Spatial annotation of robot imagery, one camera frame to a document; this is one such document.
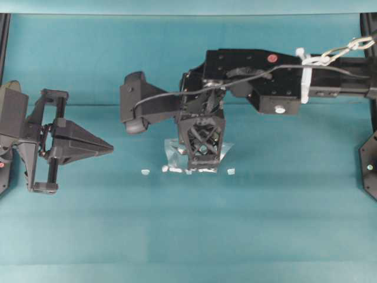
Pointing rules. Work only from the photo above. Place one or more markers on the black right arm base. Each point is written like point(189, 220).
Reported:
point(368, 156)

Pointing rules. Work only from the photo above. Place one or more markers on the white tape piece left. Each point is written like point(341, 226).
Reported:
point(145, 172)

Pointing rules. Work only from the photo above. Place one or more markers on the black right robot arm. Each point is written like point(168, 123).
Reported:
point(272, 83)

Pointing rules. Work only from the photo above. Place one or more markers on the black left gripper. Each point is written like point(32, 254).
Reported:
point(71, 142)

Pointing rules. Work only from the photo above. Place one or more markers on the black left frame post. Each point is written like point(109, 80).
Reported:
point(5, 19)

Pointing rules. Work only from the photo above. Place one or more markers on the white cable clip right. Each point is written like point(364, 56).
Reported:
point(307, 59)

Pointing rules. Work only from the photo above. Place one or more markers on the silver zip bag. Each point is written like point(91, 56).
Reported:
point(177, 158)

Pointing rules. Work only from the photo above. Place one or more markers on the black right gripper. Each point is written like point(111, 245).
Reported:
point(201, 124)

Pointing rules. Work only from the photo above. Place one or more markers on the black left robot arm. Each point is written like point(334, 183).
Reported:
point(14, 105)

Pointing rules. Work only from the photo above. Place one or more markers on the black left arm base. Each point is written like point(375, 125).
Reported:
point(6, 162)

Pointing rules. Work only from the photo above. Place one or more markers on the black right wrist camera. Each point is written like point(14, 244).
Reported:
point(141, 104)

